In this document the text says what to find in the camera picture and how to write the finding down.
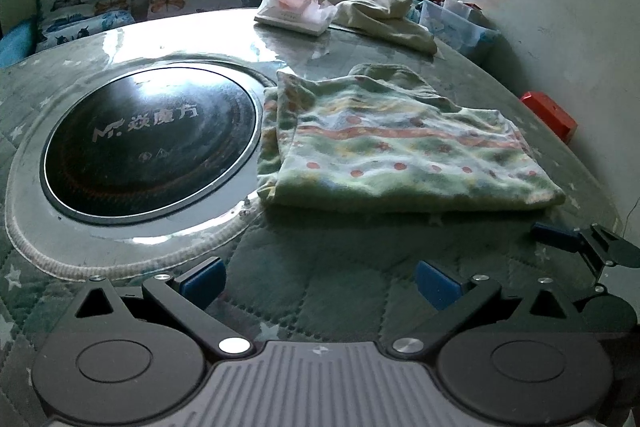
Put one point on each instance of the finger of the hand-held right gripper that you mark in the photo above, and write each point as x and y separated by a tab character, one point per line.
550	234

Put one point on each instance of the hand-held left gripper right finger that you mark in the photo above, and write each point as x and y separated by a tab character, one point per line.
437	286

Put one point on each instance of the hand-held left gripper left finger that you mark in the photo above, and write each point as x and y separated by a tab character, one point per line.
202	281

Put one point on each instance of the patterned green children's shirt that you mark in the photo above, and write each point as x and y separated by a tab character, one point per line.
400	152

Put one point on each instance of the red box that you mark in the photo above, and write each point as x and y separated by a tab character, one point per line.
547	114

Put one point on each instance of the round black induction cooktop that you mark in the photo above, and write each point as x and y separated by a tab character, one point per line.
150	142

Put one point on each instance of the clear plastic storage box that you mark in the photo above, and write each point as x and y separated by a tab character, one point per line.
455	29

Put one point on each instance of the cream cloth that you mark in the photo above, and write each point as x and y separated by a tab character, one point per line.
385	17

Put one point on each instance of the white tissue pack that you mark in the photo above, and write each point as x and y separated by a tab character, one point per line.
292	9

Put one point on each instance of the teal sofa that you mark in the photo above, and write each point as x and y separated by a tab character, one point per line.
15	42

